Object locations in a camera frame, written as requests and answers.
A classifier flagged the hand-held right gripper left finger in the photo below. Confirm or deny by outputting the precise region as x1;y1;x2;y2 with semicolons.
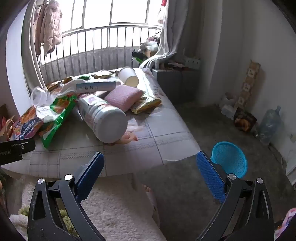
27;152;107;241

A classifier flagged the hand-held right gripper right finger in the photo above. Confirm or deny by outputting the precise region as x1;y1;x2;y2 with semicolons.
195;151;277;241

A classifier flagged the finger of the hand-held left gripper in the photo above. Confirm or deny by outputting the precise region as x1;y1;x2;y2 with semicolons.
0;138;36;165

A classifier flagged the blue plastic basket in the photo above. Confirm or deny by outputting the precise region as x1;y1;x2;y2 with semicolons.
210;141;247;179

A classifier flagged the green snack bag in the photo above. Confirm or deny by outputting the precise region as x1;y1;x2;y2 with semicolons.
39;94;79;150

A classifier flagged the blue white carton box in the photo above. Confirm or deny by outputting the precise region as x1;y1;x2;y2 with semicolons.
76;81;116;93

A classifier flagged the brown paper bag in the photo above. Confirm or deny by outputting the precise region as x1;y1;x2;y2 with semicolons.
0;104;15;142

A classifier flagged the orange blue snack packet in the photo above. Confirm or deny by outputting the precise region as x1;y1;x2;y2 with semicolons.
11;107;44;141

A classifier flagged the white crumpled paper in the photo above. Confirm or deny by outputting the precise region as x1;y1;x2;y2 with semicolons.
36;105;61;123

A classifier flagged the white fluffy rug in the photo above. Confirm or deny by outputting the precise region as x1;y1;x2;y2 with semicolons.
9;174;167;241

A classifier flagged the clear plastic cup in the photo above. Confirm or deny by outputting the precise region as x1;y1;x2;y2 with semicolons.
31;86;50;107

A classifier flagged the large white canister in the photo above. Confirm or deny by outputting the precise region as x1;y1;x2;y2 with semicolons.
77;94;128;144

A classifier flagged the floral printed bedsheet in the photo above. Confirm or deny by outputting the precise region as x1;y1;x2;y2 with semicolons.
1;67;201;179

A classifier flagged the dark snack bag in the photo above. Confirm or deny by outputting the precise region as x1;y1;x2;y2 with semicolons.
233;108;258;132

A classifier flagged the white tissue pack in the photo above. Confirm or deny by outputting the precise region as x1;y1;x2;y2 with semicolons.
221;104;236;120

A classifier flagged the orange snack wrapper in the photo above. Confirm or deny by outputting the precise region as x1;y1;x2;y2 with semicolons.
46;77;72;92

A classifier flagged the clear water jug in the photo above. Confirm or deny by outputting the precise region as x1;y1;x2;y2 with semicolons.
257;105;283;145

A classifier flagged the white plastic bag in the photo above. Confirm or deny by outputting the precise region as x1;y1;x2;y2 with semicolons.
45;79;86;105

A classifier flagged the pink sponge pad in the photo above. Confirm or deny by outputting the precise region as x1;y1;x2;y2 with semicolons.
104;85;144;113

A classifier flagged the yellow snack bag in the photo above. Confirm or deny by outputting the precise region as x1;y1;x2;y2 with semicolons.
131;95;162;114

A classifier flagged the grey curtain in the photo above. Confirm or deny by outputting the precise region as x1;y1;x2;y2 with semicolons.
22;0;47;93
139;0;206;70

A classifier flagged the grey cabinet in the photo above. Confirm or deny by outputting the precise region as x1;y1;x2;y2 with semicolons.
151;68;201;105

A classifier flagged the flat brown wrapper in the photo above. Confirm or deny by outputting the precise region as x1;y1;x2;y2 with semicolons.
91;71;115;79

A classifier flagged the cardboard strip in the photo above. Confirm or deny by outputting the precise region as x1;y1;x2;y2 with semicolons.
233;60;262;112

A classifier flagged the white paper cup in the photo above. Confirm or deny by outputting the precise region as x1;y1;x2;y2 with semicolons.
118;67;139;88

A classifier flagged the white power strip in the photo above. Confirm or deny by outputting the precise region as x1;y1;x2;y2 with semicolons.
184;57;201;69

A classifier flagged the black green object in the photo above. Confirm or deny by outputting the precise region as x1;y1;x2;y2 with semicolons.
132;49;148;63

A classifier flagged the pink padded jacket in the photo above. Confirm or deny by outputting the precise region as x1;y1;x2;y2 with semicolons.
35;0;63;56

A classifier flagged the pile of clothes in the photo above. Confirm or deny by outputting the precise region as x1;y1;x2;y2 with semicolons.
139;36;162;57

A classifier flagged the metal window railing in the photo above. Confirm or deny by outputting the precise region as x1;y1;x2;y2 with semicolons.
38;25;162;86

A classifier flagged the hanging red pink garment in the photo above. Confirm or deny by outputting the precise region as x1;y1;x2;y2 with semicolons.
157;0;168;25

